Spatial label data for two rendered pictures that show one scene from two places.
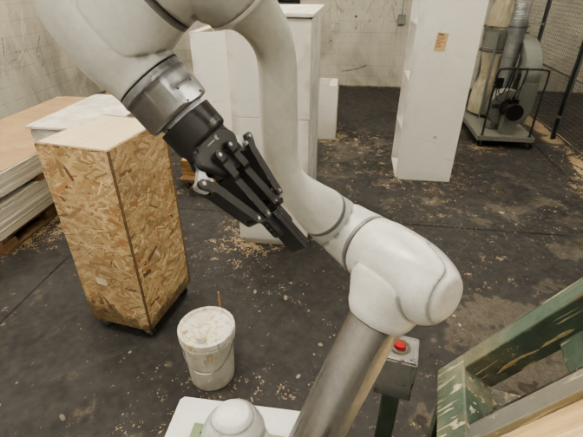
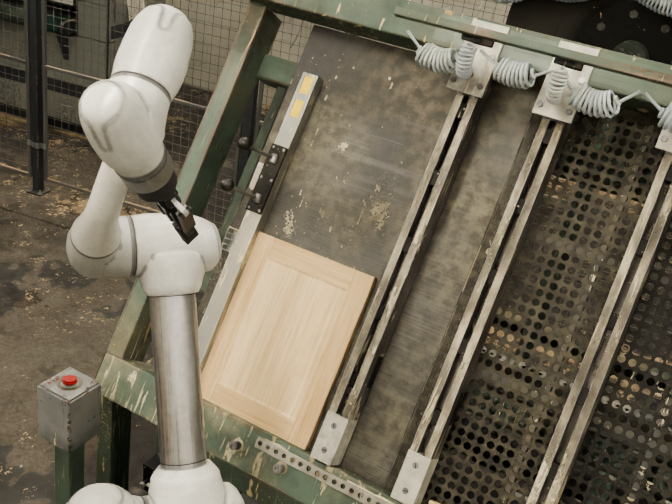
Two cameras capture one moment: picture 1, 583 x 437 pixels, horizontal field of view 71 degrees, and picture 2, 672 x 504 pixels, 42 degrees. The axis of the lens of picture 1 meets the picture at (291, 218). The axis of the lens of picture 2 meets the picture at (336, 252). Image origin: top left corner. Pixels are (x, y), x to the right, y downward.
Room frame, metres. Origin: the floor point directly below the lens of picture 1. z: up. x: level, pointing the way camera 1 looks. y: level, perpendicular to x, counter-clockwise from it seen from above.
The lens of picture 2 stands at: (-0.02, 1.42, 2.38)
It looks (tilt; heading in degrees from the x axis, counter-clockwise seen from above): 26 degrees down; 279
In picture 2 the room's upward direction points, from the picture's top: 9 degrees clockwise
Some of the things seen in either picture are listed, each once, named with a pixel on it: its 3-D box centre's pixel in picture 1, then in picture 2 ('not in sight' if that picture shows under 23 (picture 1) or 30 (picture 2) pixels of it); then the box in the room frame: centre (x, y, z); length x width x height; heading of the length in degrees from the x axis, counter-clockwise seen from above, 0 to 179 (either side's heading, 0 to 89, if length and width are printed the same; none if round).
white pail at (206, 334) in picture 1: (209, 342); not in sight; (1.57, 0.45, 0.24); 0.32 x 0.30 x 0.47; 172
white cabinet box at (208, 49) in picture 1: (228, 61); not in sight; (5.04, 0.73, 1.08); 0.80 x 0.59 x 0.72; 172
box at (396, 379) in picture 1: (396, 366); (69, 410); (0.91, -0.35, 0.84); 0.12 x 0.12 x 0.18; 72
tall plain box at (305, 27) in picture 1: (279, 127); not in sight; (3.25, 0.09, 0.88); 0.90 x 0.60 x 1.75; 172
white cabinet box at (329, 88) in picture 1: (316, 107); not in sight; (5.66, -0.35, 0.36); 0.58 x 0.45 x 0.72; 82
